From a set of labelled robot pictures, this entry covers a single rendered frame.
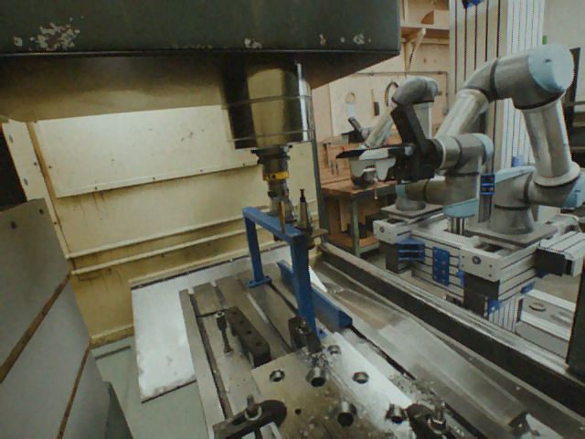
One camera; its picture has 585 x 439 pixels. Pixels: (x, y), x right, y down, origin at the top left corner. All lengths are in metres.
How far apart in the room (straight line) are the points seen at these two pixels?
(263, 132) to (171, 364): 1.08
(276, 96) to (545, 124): 0.80
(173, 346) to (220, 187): 0.77
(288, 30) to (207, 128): 1.13
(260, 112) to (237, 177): 1.12
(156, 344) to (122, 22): 1.22
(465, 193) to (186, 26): 0.64
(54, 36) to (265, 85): 0.25
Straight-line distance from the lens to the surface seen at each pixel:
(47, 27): 0.41
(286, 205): 0.89
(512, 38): 1.54
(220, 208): 1.57
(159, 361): 1.38
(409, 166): 0.66
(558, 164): 1.16
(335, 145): 3.61
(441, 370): 1.08
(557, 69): 0.99
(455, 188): 0.77
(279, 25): 0.45
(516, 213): 1.30
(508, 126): 1.51
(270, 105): 0.47
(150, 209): 1.54
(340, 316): 0.92
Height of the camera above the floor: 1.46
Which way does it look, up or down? 16 degrees down
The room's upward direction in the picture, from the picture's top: 7 degrees counter-clockwise
